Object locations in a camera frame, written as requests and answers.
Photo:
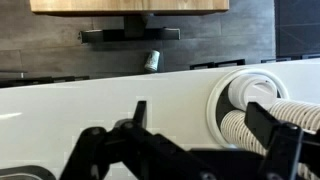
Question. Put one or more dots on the small metal can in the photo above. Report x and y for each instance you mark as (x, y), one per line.
(152, 61)

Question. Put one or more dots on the black metal furniture foot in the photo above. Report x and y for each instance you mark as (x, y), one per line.
(202, 65)
(230, 62)

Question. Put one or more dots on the white plastic cup lid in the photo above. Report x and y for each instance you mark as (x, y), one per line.
(253, 91)

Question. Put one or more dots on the wooden table top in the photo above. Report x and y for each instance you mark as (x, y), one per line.
(126, 6)

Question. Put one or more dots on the white round cup holder base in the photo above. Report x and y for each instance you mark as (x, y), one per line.
(213, 100)

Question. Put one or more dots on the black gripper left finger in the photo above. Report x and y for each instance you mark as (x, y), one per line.
(150, 156)

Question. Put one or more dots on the shorter patterned paper cup stack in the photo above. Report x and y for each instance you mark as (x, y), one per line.
(238, 130)

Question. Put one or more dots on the black table pedestal base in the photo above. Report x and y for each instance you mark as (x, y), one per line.
(133, 33)

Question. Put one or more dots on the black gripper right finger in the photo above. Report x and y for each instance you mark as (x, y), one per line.
(283, 150)

